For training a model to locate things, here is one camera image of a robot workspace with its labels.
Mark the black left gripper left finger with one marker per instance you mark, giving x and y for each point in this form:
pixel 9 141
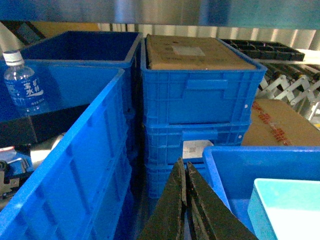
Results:
pixel 167 221

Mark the blue open crate back left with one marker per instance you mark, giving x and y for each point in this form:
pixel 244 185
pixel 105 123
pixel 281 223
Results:
pixel 75 66

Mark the teal plastic tray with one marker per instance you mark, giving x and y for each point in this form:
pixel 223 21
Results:
pixel 285 209

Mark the lower blue stacked crate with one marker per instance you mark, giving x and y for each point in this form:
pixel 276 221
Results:
pixel 164 144

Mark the clear water bottle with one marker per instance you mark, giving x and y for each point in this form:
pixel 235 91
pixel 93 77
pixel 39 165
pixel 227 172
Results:
pixel 24 86

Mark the cardboard sheet with label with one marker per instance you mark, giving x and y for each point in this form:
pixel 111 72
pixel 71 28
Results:
pixel 192 53

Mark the blue plastic bin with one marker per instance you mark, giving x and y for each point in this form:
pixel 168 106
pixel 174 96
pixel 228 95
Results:
pixel 231 171

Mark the large blue ribbed crate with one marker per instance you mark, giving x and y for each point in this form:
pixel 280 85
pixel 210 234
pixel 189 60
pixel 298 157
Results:
pixel 78 192

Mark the black compartment tray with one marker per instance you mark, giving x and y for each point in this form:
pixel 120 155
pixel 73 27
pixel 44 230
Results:
pixel 266 50

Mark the brown cardboard box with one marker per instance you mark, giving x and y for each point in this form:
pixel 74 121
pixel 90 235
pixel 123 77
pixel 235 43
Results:
pixel 275 123

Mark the blue crate with cardboard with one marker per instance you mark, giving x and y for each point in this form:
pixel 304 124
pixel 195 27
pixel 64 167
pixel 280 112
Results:
pixel 180 97

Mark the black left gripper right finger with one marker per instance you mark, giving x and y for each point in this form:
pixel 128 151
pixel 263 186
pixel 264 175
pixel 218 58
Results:
pixel 208 216

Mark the expandable roller conveyor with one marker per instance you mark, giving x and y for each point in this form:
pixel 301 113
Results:
pixel 296 84

